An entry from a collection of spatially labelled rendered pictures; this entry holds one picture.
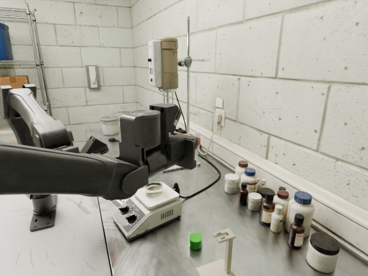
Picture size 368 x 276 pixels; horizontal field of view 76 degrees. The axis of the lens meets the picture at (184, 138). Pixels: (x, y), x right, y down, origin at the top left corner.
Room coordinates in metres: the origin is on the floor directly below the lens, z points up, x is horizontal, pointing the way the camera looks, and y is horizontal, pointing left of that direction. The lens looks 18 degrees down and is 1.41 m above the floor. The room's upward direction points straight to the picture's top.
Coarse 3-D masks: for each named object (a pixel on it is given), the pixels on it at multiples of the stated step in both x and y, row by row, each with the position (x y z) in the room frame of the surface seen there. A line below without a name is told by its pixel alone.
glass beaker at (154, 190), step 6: (162, 174) 0.70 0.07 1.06; (150, 180) 0.67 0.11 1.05; (156, 180) 0.67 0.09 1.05; (162, 180) 0.69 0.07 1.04; (150, 186) 0.67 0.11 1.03; (156, 186) 0.67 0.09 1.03; (162, 186) 0.69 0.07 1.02; (150, 192) 0.67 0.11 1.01; (156, 192) 0.67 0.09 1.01; (162, 192) 0.69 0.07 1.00; (156, 198) 0.67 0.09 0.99
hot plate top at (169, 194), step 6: (168, 186) 0.75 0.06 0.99; (138, 192) 0.71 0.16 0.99; (144, 192) 0.71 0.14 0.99; (168, 192) 0.71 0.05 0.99; (174, 192) 0.71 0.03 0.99; (138, 198) 0.68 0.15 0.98; (144, 198) 0.67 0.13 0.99; (150, 198) 0.67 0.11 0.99; (162, 198) 0.67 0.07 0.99; (168, 198) 0.67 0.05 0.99; (174, 198) 0.68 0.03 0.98; (144, 204) 0.65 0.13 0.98; (150, 204) 0.64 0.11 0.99; (156, 204) 0.64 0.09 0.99; (162, 204) 0.65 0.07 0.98
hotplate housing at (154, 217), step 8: (136, 200) 0.69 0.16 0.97; (176, 200) 0.69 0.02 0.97; (144, 208) 0.64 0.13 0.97; (160, 208) 0.64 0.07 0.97; (168, 208) 0.66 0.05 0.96; (176, 208) 0.68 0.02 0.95; (112, 216) 0.67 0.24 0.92; (144, 216) 0.61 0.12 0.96; (152, 216) 0.62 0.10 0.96; (160, 216) 0.64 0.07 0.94; (168, 216) 0.66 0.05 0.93; (176, 216) 0.68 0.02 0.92; (120, 224) 0.62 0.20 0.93; (136, 224) 0.60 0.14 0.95; (144, 224) 0.60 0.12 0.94; (152, 224) 0.62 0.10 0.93; (160, 224) 0.64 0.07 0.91; (128, 232) 0.58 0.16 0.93; (136, 232) 0.59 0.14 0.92; (144, 232) 0.61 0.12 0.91; (128, 240) 0.58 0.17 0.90
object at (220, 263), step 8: (216, 232) 0.47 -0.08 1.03; (224, 232) 0.47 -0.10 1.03; (224, 240) 0.44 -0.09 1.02; (232, 240) 0.46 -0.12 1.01; (208, 264) 0.48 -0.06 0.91; (216, 264) 0.48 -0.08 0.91; (224, 264) 0.48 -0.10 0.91; (200, 272) 0.46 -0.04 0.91; (208, 272) 0.46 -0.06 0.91; (216, 272) 0.46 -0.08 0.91; (224, 272) 0.46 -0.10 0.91; (232, 272) 0.46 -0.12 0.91
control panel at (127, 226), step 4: (128, 200) 0.70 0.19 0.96; (124, 204) 0.69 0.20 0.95; (128, 204) 0.68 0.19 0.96; (132, 204) 0.68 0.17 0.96; (136, 208) 0.65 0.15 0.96; (116, 212) 0.67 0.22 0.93; (128, 212) 0.65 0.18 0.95; (132, 212) 0.64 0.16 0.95; (136, 212) 0.64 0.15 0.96; (140, 212) 0.63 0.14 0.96; (116, 216) 0.65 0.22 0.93; (120, 216) 0.65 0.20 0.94; (124, 216) 0.64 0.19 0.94; (140, 216) 0.62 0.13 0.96; (120, 220) 0.63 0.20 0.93; (124, 220) 0.63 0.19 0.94; (136, 220) 0.61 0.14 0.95; (124, 224) 0.61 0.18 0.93; (128, 224) 0.61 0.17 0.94; (132, 224) 0.60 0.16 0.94; (124, 228) 0.60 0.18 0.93; (128, 228) 0.59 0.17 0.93
